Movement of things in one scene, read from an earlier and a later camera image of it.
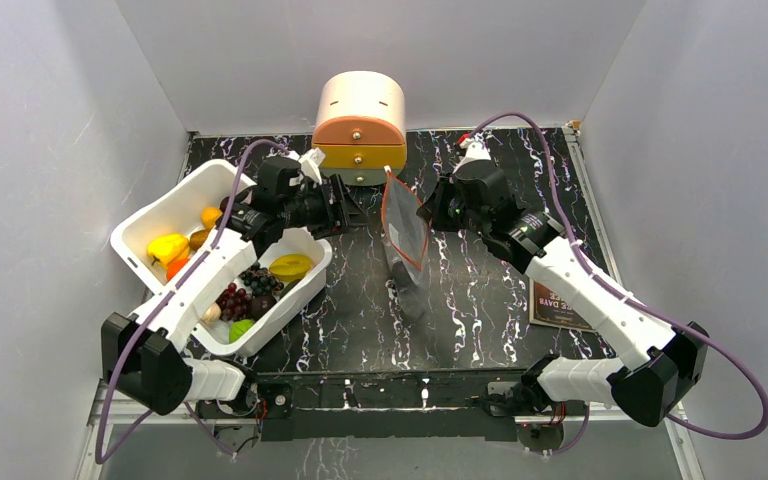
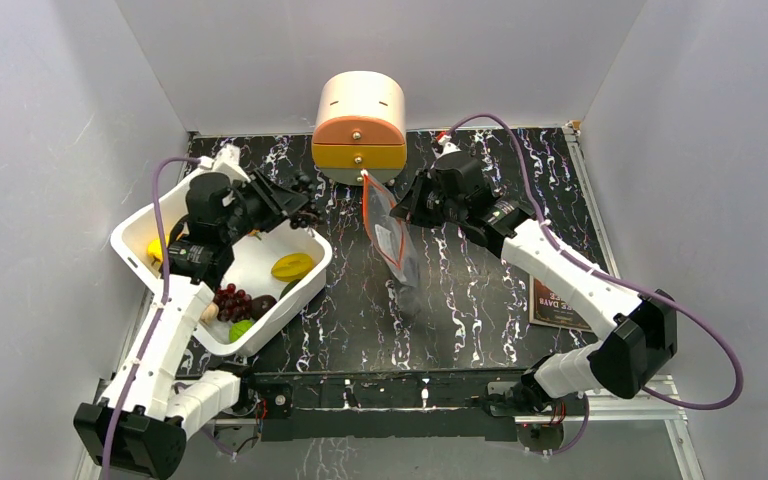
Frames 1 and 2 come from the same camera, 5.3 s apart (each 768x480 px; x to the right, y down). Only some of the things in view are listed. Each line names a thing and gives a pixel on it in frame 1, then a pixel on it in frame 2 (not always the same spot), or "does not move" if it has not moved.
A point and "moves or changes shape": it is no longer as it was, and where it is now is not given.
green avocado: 288,288 does not move
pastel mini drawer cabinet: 360,127 does not move
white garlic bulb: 211,314 does not move
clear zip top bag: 407,228 moves or changes shape
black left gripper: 333,220 → 265,190
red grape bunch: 234,304 does not move
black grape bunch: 262,283 moves or changes shape
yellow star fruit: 290,267 does not move
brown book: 547,308 does not move
